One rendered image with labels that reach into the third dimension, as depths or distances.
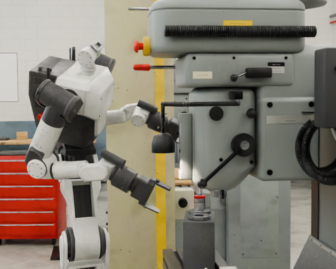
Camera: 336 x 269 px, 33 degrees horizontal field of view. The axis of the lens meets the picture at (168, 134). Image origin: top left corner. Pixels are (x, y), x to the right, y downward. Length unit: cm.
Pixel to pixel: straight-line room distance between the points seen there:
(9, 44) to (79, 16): 136
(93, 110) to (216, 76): 70
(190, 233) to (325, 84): 91
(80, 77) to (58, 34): 860
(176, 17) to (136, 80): 185
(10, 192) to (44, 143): 426
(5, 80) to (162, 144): 928
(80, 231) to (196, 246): 49
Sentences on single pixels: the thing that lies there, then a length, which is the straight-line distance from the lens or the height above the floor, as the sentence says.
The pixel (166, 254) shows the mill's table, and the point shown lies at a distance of 246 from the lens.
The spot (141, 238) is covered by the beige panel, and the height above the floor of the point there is 73.
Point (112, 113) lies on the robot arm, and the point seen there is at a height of 153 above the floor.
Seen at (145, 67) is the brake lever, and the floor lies 170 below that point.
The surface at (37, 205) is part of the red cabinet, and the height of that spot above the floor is 45.
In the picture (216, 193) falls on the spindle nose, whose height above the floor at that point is 129.
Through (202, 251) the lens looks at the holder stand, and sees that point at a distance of 222.
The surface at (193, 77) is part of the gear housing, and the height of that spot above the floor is 166.
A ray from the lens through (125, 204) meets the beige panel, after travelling 358.
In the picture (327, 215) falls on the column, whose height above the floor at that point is 120.
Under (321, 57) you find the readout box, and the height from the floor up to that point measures 170.
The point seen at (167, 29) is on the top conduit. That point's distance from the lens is 166.
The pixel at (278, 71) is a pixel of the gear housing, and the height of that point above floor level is 167.
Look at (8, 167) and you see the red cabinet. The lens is 642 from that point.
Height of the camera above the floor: 160
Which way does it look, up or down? 4 degrees down
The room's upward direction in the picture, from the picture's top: 1 degrees counter-clockwise
